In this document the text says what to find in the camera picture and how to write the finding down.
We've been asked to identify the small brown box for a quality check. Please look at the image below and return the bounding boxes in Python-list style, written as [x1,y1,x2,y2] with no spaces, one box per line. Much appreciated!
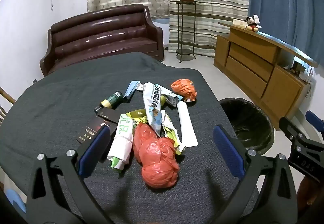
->
[292,60,306,73]

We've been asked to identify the silver foil wrapper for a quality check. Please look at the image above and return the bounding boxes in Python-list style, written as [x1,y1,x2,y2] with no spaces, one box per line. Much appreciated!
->
[163,94,183,108]

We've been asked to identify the yellow green wrapper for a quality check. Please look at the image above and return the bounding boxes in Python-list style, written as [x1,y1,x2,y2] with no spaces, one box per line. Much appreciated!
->
[127,110,187,156]

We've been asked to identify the small orange plastic bag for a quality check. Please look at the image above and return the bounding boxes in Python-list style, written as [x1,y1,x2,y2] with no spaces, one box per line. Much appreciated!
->
[171,79,197,103]

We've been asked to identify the small cardboard box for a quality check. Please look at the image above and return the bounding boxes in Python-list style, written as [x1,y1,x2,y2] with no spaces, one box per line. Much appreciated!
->
[232,19,247,29]

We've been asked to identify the brown leather sofa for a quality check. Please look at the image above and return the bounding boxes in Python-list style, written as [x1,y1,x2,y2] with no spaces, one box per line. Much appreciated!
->
[39,3,164,77]

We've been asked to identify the light blue wrapper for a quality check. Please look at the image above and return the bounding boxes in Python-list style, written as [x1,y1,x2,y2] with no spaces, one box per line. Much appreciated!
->
[123,80,142,102]

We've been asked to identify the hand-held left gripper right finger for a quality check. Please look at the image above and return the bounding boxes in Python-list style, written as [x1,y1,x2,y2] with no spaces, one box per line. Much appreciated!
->
[211,125,298,224]

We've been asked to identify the black card box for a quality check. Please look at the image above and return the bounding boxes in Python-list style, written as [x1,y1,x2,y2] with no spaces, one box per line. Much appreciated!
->
[75,106,119,144]

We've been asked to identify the white paper strip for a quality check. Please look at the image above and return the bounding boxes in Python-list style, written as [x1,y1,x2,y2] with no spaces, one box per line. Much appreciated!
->
[177,102,198,148]

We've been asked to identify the dark grey tablecloth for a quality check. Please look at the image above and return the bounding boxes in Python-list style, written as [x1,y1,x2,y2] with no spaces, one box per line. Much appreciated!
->
[0,51,261,224]

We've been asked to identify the large red plastic bag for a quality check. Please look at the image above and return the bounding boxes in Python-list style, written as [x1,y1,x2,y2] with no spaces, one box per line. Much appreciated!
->
[133,123,180,189]

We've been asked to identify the wooden cabinet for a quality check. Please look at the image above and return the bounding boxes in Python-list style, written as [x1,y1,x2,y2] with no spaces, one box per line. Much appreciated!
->
[213,21,319,126]

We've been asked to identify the light blue stool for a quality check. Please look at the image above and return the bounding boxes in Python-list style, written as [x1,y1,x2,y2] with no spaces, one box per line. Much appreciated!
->
[5,189,27,214]

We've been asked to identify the wooden chair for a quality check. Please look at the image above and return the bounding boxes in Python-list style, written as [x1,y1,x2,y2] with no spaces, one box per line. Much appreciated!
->
[0,86,16,123]

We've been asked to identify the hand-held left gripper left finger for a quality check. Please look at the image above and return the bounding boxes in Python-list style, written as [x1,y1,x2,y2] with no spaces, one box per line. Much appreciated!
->
[25,125,113,224]

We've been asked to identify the white blue printed pouch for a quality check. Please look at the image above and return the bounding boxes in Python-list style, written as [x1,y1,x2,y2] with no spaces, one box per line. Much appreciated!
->
[142,82,173,138]

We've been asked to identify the white router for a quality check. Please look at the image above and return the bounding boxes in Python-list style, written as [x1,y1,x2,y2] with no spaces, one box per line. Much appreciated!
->
[300,66,316,83]

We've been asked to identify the dark green bottle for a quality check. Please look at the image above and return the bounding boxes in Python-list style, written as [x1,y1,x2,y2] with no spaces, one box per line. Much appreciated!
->
[100,91,124,110]

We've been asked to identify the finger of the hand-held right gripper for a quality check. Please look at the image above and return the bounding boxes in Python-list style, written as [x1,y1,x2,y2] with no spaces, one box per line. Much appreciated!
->
[305,110,324,128]
[279,116,307,144]

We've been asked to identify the black metal plant stand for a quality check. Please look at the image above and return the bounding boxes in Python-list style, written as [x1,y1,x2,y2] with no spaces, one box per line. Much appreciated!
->
[175,0,197,63]

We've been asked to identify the green white plastic bag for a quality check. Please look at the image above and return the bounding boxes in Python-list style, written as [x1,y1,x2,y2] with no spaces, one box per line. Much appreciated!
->
[108,113,135,171]

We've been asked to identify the mouse plush toy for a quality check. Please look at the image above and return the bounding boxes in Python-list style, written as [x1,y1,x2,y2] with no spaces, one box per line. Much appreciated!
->
[245,15,262,32]

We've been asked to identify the black trash bin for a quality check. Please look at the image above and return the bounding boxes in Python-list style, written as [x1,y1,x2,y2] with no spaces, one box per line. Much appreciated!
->
[219,98,275,157]

